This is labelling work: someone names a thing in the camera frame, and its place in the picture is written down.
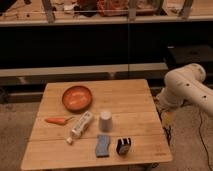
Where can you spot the white ceramic cup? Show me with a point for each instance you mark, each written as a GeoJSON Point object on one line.
{"type": "Point", "coordinates": [105, 121]}

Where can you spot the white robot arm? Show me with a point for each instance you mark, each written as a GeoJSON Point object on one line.
{"type": "Point", "coordinates": [186, 83]}

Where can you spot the orange round bowl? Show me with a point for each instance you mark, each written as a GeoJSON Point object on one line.
{"type": "Point", "coordinates": [77, 98]}

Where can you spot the white tube bottle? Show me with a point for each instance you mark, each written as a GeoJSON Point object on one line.
{"type": "Point", "coordinates": [81, 125]}

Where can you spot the wooden table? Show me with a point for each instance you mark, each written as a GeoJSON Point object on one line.
{"type": "Point", "coordinates": [134, 116]}

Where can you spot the blue sponge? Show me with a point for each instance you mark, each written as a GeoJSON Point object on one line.
{"type": "Point", "coordinates": [103, 142]}

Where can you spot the orange toy carrot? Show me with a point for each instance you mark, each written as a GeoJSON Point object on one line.
{"type": "Point", "coordinates": [58, 121]}

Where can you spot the black box on right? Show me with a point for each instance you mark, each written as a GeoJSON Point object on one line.
{"type": "Point", "coordinates": [179, 56]}

